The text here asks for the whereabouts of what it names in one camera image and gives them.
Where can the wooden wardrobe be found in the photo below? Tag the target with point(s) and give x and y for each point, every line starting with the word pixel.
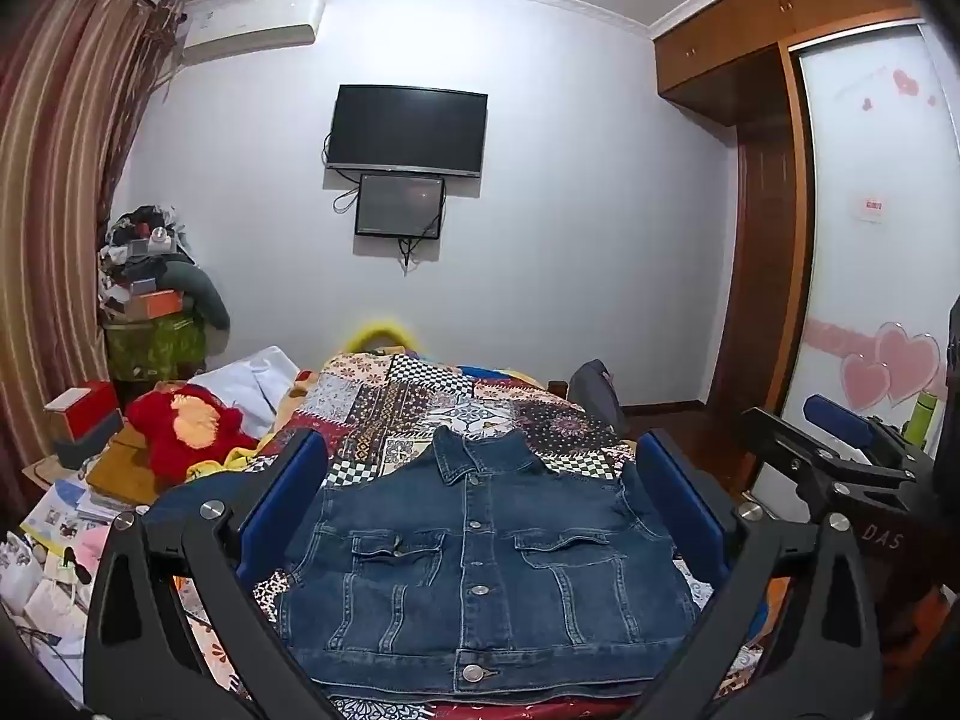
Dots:
pixel 761 240

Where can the grey backpack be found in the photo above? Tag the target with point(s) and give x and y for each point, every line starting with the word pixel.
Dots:
pixel 596 394

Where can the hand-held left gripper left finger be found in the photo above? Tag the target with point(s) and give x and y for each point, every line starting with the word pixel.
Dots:
pixel 300 487

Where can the grey box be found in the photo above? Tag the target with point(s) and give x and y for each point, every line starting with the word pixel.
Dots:
pixel 90 442

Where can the white paper bags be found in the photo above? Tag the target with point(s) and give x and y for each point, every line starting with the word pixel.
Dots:
pixel 37 592

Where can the yellow plush toy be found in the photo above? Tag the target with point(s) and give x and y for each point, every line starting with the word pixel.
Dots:
pixel 375 334

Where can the red plush toy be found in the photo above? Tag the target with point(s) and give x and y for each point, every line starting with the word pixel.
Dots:
pixel 187 427

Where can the red white door label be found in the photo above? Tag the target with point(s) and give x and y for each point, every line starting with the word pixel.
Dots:
pixel 870 210

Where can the patchwork printed blanket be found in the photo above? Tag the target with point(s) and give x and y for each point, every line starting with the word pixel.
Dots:
pixel 420 405

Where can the red box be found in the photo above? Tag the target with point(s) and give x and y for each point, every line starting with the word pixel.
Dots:
pixel 79 412

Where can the pile of papers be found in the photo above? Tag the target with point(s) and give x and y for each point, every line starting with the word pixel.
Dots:
pixel 64 514

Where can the orange box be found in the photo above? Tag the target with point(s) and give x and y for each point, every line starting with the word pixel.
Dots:
pixel 150 305

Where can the striped brown curtain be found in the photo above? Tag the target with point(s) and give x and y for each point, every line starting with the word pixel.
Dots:
pixel 52 202

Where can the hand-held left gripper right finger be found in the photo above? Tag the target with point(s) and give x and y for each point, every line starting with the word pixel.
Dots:
pixel 679 502

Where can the green bottle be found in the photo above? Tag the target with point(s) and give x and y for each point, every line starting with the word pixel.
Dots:
pixel 921 420

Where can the white air conditioner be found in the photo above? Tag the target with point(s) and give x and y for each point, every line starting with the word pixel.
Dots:
pixel 251 26

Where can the blue denim jacket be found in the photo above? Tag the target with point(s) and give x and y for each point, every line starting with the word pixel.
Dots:
pixel 450 577

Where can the pink heart stickers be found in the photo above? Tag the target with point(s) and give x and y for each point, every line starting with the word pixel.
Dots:
pixel 892 367

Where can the small black wall monitor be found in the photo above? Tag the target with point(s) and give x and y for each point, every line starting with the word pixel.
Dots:
pixel 400 206

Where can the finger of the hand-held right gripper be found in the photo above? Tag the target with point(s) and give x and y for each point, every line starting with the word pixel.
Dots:
pixel 840 424
pixel 810 457

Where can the white cloth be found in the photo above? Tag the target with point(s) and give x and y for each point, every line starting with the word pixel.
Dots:
pixel 251 382

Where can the black wall television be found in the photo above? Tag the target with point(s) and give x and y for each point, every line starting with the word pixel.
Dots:
pixel 409 131

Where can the mustard brown cloth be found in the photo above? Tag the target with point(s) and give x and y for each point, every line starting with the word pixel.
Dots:
pixel 124 469

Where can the white sliding wardrobe door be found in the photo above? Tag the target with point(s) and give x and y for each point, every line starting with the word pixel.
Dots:
pixel 862 277

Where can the pile of mixed clothes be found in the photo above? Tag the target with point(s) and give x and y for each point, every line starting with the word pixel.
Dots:
pixel 142 240

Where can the green printed bag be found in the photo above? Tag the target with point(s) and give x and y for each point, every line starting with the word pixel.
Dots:
pixel 154 349

